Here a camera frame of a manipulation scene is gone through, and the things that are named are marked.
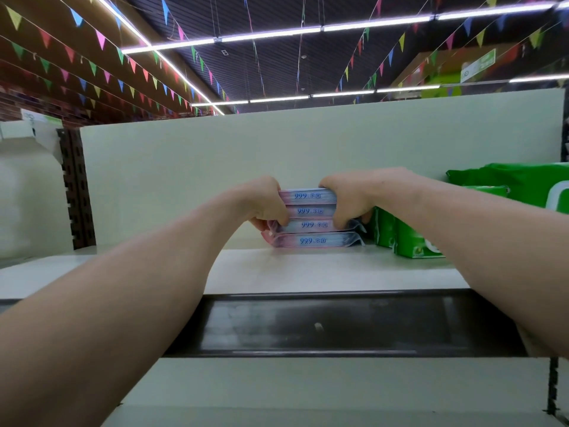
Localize person's left hand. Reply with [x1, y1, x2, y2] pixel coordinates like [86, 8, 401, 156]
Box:
[233, 176, 290, 232]

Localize strings of colourful bunting flags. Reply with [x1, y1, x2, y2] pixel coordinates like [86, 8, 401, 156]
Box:
[0, 0, 569, 121]

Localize long ceiling light strip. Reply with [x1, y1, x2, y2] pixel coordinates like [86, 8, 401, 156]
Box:
[123, 2, 569, 54]

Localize green yellow store sign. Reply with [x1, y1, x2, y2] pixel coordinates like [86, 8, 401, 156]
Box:
[418, 49, 499, 98]

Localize person's right hand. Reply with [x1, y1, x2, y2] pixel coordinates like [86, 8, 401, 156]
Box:
[318, 167, 414, 230]

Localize diagonal ceiling light strip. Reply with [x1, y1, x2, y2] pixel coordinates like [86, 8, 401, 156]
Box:
[93, 0, 225, 114]

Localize green wall sign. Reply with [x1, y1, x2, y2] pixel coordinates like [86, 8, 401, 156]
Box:
[22, 109, 63, 128]

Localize person's left forearm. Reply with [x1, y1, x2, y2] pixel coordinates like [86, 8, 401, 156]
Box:
[0, 193, 254, 427]

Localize pink-blue wipes packet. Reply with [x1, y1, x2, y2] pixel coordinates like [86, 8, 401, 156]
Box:
[280, 187, 337, 206]
[262, 231, 364, 249]
[284, 205, 339, 219]
[269, 218, 361, 234]

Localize metal store shelving unit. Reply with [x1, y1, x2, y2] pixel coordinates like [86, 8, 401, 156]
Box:
[0, 88, 569, 427]

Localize person's right forearm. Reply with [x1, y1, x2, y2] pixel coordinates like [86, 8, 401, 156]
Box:
[400, 171, 569, 356]

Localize short ceiling light strip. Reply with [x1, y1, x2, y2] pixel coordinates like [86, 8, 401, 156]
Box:
[191, 74, 569, 107]

